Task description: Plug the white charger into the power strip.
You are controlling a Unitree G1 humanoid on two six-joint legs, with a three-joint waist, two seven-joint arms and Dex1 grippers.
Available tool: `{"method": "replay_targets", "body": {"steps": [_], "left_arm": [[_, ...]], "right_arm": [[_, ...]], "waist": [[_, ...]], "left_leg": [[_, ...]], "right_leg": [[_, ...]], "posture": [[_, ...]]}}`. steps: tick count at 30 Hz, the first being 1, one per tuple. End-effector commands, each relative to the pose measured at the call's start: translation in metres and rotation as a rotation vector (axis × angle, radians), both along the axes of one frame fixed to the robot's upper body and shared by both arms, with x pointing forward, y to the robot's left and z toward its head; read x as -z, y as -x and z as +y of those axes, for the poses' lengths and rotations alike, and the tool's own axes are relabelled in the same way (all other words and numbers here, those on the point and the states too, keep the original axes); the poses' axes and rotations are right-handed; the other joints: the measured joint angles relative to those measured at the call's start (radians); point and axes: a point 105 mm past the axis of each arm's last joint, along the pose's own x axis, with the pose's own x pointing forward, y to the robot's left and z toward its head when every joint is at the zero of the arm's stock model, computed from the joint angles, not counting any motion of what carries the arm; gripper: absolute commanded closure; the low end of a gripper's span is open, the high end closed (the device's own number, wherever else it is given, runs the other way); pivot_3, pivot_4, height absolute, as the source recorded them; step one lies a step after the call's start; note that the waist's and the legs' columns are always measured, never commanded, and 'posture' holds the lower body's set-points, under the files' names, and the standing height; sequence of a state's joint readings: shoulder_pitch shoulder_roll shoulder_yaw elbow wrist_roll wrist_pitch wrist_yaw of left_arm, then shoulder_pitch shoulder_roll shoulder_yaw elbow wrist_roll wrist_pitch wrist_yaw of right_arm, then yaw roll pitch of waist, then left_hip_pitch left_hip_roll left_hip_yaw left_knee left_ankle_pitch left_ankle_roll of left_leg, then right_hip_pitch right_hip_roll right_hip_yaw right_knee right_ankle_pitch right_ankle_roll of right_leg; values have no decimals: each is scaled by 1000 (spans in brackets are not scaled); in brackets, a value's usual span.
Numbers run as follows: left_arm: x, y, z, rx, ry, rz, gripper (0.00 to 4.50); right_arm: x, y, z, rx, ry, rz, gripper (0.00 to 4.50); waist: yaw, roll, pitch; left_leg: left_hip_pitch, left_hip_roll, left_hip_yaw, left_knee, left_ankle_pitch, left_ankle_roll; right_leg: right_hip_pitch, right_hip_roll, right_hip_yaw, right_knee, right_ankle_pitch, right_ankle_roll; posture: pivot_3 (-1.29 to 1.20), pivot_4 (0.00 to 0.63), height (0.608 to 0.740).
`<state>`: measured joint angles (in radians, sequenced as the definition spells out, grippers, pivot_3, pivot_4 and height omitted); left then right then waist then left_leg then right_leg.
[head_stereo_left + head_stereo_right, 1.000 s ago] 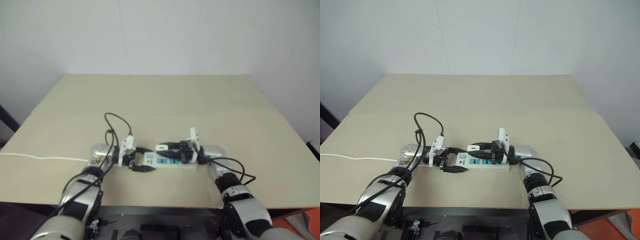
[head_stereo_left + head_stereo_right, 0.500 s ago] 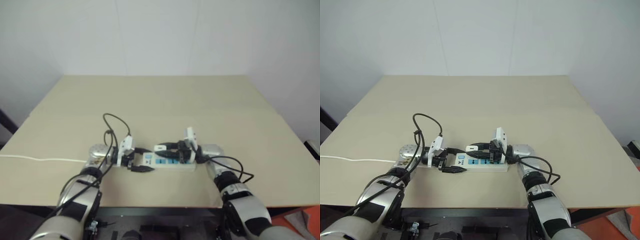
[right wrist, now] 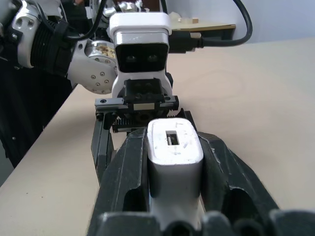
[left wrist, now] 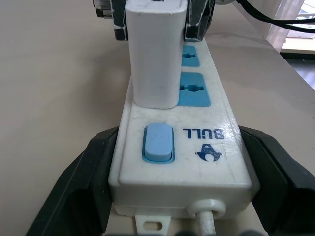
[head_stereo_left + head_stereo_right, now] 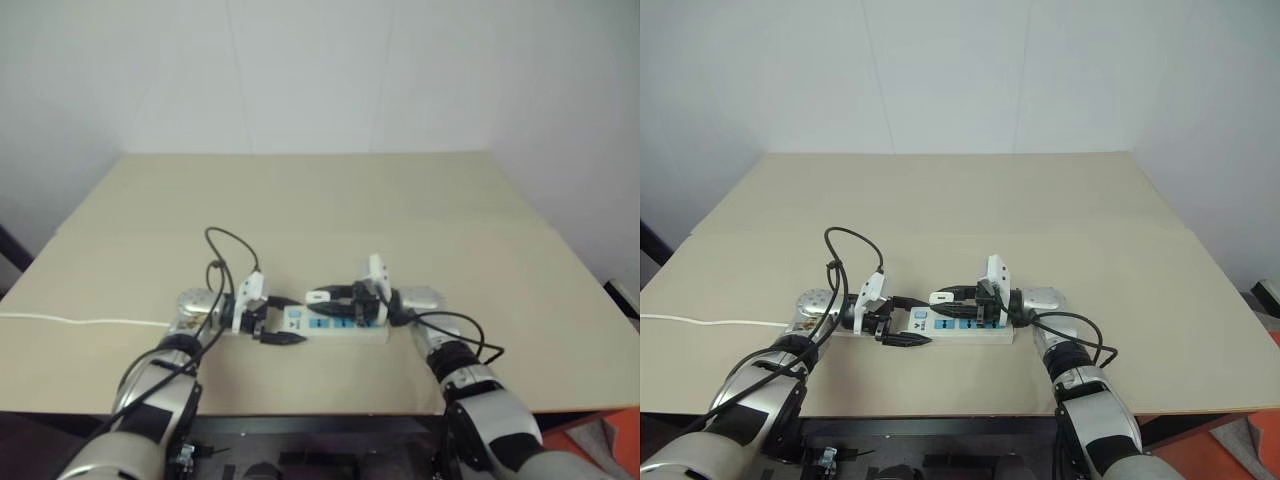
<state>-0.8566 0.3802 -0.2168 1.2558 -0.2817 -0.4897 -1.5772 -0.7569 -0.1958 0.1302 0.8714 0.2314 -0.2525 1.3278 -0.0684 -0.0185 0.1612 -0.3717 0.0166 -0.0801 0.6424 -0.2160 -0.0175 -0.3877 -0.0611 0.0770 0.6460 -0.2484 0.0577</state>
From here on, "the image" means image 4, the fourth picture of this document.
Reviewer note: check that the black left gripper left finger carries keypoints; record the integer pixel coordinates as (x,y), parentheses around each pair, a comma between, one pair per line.
(73,196)

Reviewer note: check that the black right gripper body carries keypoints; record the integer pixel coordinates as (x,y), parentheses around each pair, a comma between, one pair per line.
(102,8)

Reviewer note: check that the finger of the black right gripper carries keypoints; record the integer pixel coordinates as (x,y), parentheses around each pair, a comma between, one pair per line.
(198,19)
(119,19)

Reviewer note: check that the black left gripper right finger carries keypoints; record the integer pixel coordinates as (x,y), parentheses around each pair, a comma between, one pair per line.
(283,194)

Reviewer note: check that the white charger block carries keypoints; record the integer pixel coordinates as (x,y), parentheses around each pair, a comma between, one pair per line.
(155,56)

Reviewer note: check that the white power strip blue sockets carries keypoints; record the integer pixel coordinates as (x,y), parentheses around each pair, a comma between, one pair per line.
(197,169)

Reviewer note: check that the white sheer curtain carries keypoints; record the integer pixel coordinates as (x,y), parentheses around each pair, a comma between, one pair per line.
(283,24)

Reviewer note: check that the window frame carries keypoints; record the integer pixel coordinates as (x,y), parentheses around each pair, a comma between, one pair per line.
(304,34)

